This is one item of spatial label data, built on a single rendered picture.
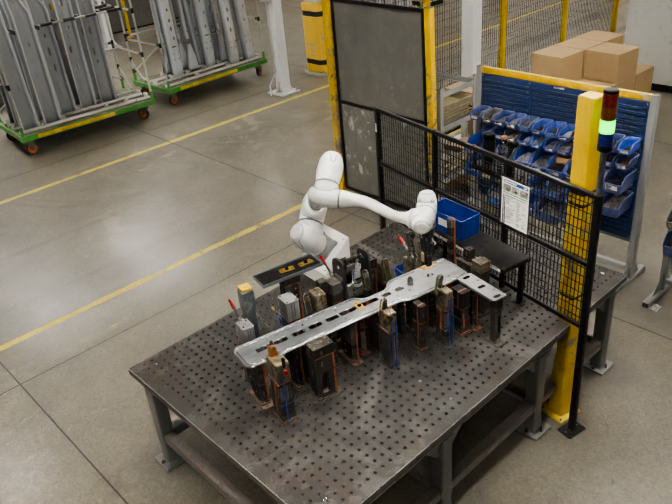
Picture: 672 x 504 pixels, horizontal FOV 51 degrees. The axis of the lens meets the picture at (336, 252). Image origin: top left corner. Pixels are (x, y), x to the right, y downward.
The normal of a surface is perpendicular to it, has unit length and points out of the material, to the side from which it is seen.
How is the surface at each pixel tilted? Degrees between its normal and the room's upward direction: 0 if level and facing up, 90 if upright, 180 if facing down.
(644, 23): 90
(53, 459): 0
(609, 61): 90
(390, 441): 0
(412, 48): 90
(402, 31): 89
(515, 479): 0
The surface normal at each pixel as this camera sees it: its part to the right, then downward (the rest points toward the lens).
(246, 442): -0.08, -0.86
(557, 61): -0.77, 0.37
